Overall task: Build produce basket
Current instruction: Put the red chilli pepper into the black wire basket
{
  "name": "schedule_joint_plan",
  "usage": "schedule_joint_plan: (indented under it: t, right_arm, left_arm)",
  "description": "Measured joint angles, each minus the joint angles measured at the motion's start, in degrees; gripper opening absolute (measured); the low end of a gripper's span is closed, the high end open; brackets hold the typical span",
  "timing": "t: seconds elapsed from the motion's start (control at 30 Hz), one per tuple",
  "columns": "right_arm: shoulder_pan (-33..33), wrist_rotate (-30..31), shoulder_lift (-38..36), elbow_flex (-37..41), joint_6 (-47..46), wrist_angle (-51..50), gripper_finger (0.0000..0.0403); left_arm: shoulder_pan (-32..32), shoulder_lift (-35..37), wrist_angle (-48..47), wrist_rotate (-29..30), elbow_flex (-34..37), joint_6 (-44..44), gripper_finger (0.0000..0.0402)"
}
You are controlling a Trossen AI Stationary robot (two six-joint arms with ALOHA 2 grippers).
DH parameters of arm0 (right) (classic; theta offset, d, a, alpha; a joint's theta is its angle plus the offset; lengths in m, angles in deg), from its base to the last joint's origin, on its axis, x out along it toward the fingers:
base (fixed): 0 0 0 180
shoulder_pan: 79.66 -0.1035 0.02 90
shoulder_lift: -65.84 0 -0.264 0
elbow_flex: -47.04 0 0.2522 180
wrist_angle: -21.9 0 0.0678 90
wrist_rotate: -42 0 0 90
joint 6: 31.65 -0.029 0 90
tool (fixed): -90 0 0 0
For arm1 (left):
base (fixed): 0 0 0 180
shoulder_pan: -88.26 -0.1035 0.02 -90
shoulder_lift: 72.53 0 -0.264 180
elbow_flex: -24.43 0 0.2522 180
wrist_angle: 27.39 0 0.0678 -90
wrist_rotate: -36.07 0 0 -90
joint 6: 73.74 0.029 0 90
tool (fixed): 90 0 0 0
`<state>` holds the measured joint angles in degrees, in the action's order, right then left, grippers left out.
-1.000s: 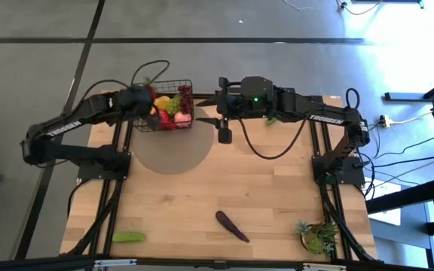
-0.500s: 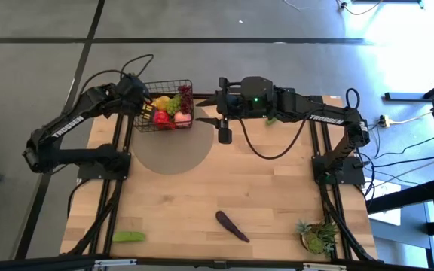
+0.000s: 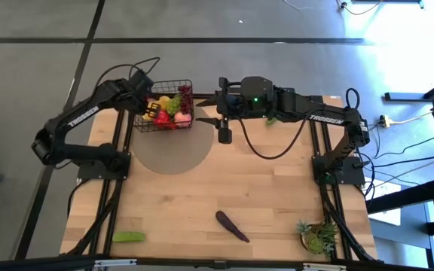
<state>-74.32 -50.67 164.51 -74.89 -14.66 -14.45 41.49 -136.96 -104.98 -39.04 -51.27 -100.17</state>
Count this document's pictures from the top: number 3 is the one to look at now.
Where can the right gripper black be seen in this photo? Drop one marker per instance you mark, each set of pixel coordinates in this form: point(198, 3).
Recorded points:
point(252, 98)

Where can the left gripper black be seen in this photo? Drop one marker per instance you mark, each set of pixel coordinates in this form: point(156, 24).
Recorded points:
point(136, 90)

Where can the yellow pear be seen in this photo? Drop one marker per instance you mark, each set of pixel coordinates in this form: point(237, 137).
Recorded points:
point(164, 101)

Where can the red apple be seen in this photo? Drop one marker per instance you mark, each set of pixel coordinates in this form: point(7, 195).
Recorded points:
point(163, 120)

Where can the green grapes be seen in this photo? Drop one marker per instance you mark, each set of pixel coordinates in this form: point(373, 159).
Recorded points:
point(173, 105)

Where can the dark red grapes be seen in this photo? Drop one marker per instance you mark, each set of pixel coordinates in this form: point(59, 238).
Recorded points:
point(185, 98)

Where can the pink peach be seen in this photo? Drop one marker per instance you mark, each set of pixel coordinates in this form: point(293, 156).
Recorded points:
point(182, 119)

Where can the purple eggplant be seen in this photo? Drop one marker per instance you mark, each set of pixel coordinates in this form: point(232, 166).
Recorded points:
point(230, 224)

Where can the green pickle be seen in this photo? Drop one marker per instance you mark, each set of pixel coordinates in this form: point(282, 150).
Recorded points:
point(129, 236)

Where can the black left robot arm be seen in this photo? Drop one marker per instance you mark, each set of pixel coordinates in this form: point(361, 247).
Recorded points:
point(83, 116)

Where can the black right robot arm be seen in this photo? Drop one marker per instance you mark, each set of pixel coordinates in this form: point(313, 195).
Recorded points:
point(326, 118)

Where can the grey round mat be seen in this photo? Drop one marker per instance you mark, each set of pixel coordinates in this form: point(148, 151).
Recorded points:
point(172, 150)

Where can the potted succulent plant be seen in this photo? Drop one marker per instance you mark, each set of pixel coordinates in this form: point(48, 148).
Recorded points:
point(316, 238)

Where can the white power strip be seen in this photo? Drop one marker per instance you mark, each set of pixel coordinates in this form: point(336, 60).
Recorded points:
point(384, 121)

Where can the white box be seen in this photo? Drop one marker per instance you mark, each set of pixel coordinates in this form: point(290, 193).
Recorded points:
point(384, 211)

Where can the black aluminium rail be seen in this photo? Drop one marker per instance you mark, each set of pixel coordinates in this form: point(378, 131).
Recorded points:
point(202, 96)
point(325, 211)
point(116, 139)
point(339, 211)
point(126, 139)
point(183, 262)

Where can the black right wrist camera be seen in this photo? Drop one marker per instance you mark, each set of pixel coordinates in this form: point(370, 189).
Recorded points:
point(225, 135)

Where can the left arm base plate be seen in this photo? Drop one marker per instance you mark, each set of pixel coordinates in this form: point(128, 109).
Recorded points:
point(89, 173)

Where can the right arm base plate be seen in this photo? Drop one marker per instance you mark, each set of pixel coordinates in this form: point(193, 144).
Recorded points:
point(352, 171)

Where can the silver bracket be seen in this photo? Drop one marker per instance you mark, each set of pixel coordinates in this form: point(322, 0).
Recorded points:
point(115, 262)
point(322, 266)

